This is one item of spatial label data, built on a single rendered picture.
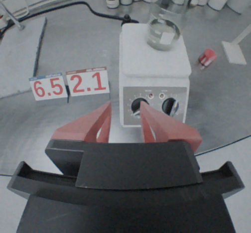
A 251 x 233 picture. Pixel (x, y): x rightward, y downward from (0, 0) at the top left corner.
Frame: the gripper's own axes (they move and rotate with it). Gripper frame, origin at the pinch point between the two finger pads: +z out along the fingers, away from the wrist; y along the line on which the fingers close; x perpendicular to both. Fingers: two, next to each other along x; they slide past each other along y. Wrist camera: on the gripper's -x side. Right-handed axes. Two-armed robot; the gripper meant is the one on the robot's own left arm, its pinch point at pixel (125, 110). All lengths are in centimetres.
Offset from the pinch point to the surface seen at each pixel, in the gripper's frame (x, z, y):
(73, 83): 2.8, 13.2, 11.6
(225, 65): -0.7, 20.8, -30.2
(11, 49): -5.8, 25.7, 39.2
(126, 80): 0.5, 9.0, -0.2
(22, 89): 4.1, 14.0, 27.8
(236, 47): -6.5, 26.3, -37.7
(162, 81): 0.6, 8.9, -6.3
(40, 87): 3.3, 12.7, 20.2
